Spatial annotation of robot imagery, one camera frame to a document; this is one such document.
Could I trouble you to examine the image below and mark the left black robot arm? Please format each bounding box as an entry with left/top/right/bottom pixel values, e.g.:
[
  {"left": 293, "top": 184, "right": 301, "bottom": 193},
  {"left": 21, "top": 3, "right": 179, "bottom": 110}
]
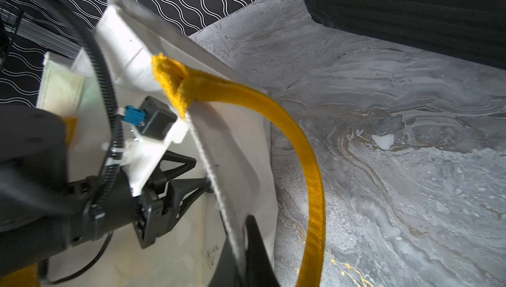
[{"left": 1, "top": 0, "right": 210, "bottom": 278}]

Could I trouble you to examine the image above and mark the white pouch with yellow handles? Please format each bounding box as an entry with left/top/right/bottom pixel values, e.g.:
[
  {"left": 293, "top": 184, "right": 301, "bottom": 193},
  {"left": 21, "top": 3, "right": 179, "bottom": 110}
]
[{"left": 0, "top": 0, "right": 329, "bottom": 287}]

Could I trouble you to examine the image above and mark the black tool case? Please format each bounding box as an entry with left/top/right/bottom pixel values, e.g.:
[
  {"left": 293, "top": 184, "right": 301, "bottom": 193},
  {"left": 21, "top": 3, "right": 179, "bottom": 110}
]
[{"left": 304, "top": 0, "right": 505, "bottom": 68}]

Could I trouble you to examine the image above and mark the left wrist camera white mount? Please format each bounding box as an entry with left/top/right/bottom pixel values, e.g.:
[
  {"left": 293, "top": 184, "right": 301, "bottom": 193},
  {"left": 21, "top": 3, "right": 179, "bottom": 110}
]
[{"left": 105, "top": 96, "right": 188, "bottom": 197}]

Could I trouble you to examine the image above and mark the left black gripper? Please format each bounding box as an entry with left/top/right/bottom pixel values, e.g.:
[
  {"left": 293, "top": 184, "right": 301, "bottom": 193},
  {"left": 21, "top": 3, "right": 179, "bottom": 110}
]
[{"left": 133, "top": 151, "right": 280, "bottom": 287}]

